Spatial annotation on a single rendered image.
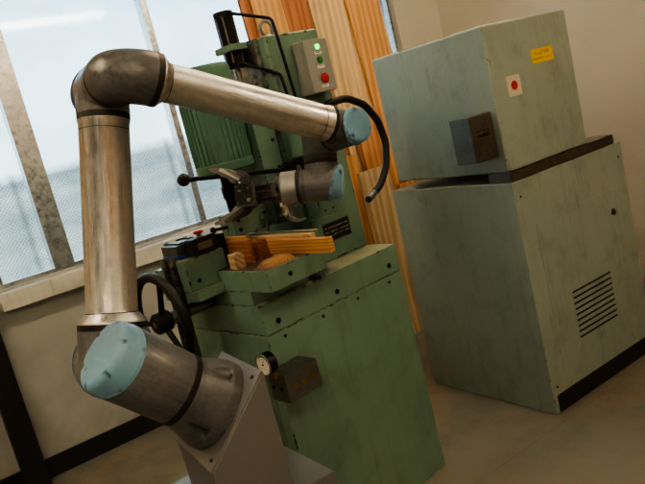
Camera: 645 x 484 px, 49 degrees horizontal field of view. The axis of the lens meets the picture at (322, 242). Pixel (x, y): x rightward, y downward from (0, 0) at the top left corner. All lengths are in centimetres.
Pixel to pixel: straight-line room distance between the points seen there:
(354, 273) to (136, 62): 98
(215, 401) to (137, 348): 19
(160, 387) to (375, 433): 104
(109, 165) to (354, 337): 96
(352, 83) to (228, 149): 198
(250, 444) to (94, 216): 58
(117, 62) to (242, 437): 79
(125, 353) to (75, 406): 208
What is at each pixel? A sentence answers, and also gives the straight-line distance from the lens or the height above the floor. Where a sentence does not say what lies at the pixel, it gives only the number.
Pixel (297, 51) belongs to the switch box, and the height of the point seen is 146.
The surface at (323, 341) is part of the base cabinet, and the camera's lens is 208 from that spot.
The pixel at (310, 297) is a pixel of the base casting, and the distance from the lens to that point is 204.
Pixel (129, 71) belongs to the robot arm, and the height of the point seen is 144.
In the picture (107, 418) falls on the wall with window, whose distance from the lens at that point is 349.
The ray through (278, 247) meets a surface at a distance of 203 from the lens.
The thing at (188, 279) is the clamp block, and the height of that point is 91.
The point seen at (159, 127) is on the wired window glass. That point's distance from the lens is 358.
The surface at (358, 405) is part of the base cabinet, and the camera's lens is 221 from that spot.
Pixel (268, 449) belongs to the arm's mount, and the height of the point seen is 64.
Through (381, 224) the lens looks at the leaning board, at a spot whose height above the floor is 62.
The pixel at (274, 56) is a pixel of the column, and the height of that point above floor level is 146.
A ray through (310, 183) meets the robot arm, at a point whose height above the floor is 109.
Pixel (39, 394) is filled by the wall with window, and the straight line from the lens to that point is 339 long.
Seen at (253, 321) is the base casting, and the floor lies 75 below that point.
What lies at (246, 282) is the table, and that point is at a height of 87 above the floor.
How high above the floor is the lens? 127
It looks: 10 degrees down
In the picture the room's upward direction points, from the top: 14 degrees counter-clockwise
